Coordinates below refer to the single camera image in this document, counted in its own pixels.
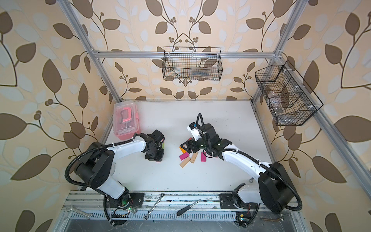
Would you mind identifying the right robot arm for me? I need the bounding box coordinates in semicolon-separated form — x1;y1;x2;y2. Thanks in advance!
181;114;303;214

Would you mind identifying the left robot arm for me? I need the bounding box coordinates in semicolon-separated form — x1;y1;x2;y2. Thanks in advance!
64;130;165;227

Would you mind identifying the natural wood block upright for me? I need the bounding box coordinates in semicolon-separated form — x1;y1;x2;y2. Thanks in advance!
190;152;198;163

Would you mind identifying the magenta block lower middle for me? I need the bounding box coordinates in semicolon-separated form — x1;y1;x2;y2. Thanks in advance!
179;152;189;160

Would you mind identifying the magenta block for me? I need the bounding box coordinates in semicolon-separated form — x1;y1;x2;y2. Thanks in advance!
179;152;189;160
201;152;207;162

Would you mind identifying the magenta block right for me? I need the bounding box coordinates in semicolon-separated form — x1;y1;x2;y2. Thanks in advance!
201;152;207;162

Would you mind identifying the natural wood block lower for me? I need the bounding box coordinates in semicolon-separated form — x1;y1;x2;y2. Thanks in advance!
180;157;191;168

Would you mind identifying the pink plastic storage box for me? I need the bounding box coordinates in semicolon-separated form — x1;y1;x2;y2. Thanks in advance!
113;101;141;141

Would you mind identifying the silver wrench bottom left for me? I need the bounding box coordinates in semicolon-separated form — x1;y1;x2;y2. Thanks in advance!
67;205;93;219

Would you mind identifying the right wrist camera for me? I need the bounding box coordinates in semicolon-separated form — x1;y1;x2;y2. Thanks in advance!
187;122;202;141

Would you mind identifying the black handled screwdriver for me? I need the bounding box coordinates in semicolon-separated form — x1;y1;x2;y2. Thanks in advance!
176;199;202;217

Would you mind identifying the silver wrench on rail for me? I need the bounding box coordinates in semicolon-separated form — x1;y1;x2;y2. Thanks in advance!
144;193;165;220

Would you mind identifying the back black wire basket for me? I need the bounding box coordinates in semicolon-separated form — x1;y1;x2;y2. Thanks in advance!
161;46;223;81

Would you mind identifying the black wire basket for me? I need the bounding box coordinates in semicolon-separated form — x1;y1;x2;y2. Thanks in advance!
255;61;324;126
161;46;223;81

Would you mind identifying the right black wire basket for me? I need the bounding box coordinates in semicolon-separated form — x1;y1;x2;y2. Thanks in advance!
255;61;324;126

